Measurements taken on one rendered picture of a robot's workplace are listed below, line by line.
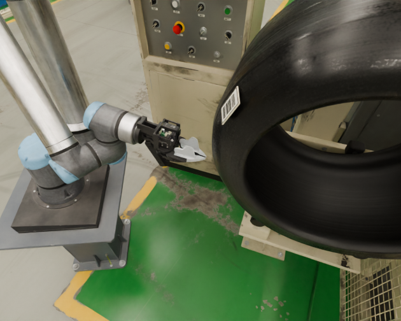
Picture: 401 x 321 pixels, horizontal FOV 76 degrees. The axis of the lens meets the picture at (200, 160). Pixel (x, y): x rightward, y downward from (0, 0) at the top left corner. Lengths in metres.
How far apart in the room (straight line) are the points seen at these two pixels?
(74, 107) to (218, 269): 1.18
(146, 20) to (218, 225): 1.27
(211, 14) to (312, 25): 0.89
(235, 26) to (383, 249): 0.99
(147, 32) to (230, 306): 1.51
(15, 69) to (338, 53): 0.75
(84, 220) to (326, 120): 0.98
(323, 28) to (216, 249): 1.47
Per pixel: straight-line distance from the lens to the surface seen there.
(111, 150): 0.88
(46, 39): 0.98
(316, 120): 0.95
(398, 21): 0.41
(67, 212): 1.21
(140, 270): 1.70
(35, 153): 1.08
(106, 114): 0.80
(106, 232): 1.16
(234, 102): 0.45
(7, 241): 1.33
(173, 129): 0.73
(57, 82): 1.02
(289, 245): 0.90
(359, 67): 0.39
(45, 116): 0.85
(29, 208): 1.29
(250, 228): 0.83
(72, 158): 0.85
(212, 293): 1.64
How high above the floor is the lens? 1.59
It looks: 50 degrees down
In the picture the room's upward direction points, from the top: straight up
